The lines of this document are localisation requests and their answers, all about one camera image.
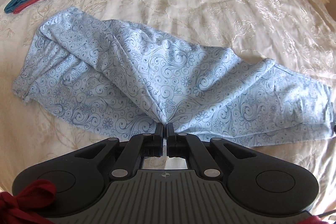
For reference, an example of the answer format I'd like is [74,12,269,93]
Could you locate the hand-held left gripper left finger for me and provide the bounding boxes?
[73,123,164,180]

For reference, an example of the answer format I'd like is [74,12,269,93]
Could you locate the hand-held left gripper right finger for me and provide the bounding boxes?
[167,123,259,180]

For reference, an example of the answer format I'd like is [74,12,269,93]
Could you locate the light blue floral pants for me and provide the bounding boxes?
[12,7,336,147]

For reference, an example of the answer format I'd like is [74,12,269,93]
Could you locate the red strap loop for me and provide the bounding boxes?
[297,214,330,224]

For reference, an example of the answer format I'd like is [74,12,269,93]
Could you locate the dark red wrist strap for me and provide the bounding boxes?
[0,179,57,224]

